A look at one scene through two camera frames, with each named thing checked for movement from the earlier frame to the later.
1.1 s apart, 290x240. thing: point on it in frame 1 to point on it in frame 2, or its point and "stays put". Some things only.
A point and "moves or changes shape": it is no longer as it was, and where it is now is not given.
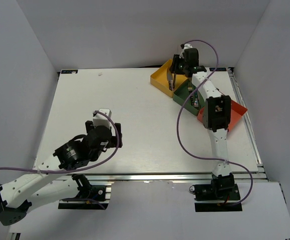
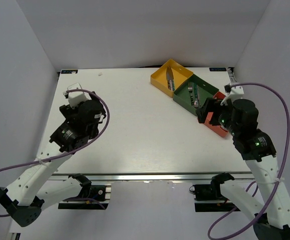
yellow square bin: [160, 79] stays put
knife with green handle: [175, 80] moves or changes shape
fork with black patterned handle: [190, 88] stays put
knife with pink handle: [169, 74] stays put
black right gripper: [175, 66] to [211, 105]
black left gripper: [115, 141] to [69, 112]
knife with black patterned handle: [171, 85] stays put
